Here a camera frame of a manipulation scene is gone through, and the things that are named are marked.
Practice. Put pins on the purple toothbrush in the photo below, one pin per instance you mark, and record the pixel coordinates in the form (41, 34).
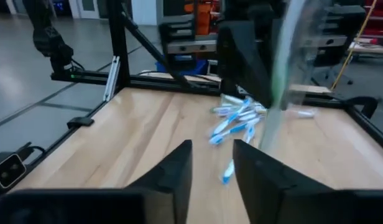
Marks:
(224, 110)

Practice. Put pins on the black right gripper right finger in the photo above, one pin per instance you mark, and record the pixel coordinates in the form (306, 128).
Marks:
(303, 208)

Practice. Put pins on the black table clip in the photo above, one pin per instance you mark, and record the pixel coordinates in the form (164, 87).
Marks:
(79, 122)

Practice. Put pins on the green toothbrush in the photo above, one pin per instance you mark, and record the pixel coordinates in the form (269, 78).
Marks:
(233, 99)
(281, 77)

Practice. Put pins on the blue plastic bin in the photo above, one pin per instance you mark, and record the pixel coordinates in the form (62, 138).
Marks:
(197, 68)

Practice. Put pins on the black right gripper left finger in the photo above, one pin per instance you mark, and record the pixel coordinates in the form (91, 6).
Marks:
(85, 208)

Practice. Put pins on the red bin shelf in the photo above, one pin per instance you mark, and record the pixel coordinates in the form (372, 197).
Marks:
(379, 31)

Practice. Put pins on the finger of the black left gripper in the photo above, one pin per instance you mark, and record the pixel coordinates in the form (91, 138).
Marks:
(244, 59)

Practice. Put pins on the wooden background table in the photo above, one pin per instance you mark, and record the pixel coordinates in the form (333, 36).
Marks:
(371, 49)

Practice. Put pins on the orange machine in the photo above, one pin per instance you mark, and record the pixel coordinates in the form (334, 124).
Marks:
(204, 18)

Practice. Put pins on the silver aluminium bar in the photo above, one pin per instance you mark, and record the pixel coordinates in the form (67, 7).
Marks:
(112, 77)

